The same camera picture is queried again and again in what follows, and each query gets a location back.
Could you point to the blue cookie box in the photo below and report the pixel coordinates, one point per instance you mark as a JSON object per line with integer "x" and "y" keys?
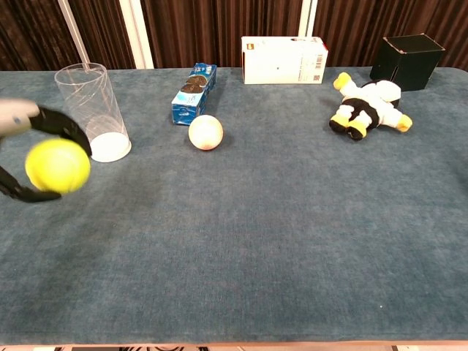
{"x": 194, "y": 96}

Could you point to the white cardboard box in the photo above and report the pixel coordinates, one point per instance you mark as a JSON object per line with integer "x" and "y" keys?
{"x": 281, "y": 62}

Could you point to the blue table cloth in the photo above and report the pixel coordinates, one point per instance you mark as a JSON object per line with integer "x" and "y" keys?
{"x": 256, "y": 226}

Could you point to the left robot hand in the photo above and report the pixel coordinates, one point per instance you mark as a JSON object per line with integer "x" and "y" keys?
{"x": 55, "y": 122}

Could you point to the wide white post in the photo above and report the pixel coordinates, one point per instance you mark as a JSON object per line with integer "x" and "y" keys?
{"x": 136, "y": 33}

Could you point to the dark brown curtain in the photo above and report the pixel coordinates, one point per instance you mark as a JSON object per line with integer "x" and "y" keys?
{"x": 204, "y": 29}

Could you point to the yellow tennis ball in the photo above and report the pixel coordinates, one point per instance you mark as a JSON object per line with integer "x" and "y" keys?
{"x": 57, "y": 166}

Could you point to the white baseball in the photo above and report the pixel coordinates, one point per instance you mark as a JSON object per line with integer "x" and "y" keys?
{"x": 205, "y": 132}

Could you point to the narrow white post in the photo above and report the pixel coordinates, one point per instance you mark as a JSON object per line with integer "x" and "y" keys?
{"x": 308, "y": 18}

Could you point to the slanted white pole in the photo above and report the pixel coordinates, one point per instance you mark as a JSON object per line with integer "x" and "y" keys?
{"x": 74, "y": 31}

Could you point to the black white plush penguin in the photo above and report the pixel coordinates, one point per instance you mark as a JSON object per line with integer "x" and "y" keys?
{"x": 369, "y": 106}

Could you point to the clear plastic cup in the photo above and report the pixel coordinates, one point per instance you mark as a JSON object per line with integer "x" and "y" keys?
{"x": 96, "y": 109}

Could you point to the black cardboard box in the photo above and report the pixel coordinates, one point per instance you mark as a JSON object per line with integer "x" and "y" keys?
{"x": 406, "y": 60}

